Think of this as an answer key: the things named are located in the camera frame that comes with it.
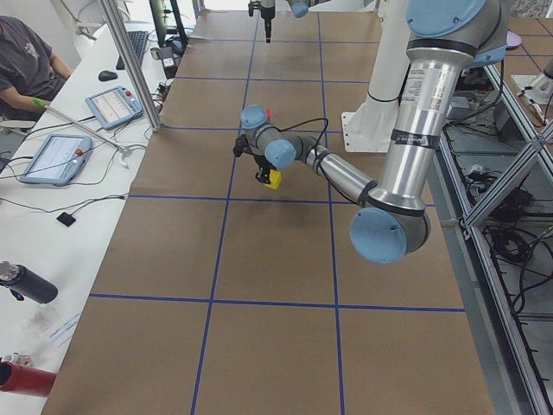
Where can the red bottle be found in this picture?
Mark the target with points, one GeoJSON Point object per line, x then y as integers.
{"type": "Point", "coordinates": [26, 380]}

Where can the small black square pad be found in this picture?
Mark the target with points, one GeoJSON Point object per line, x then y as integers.
{"type": "Point", "coordinates": [66, 219]}

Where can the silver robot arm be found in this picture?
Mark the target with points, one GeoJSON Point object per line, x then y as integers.
{"type": "Point", "coordinates": [300, 8]}
{"type": "Point", "coordinates": [446, 37]}

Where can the aluminium frame post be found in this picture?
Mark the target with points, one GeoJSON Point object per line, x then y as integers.
{"type": "Point", "coordinates": [122, 41]}

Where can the blue teach pendant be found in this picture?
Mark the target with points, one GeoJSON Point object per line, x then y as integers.
{"type": "Point", "coordinates": [114, 107]}
{"type": "Point", "coordinates": [59, 159]}

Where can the black keyboard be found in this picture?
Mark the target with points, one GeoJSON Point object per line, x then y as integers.
{"type": "Point", "coordinates": [138, 41]}

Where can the green handled grabber stick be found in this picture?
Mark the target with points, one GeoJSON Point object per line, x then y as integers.
{"type": "Point", "coordinates": [122, 149]}

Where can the aluminium table frame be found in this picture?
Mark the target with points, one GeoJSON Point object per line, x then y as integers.
{"type": "Point", "coordinates": [493, 177]}

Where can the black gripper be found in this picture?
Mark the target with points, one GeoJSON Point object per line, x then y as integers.
{"type": "Point", "coordinates": [267, 16]}
{"type": "Point", "coordinates": [263, 163]}

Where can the black computer mouse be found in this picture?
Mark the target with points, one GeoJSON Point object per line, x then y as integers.
{"type": "Point", "coordinates": [107, 75]}

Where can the near blue teach pendant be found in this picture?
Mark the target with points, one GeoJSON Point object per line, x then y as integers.
{"type": "Point", "coordinates": [59, 159]}

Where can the black water bottle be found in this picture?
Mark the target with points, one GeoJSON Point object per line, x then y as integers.
{"type": "Point", "coordinates": [24, 283]}

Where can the person in grey shirt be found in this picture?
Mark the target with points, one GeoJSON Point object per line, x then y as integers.
{"type": "Point", "coordinates": [30, 70]}

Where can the far blue teach pendant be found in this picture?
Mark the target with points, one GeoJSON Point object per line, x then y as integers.
{"type": "Point", "coordinates": [114, 107]}

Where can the yellow cube block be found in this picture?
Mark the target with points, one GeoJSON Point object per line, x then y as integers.
{"type": "Point", "coordinates": [274, 180]}

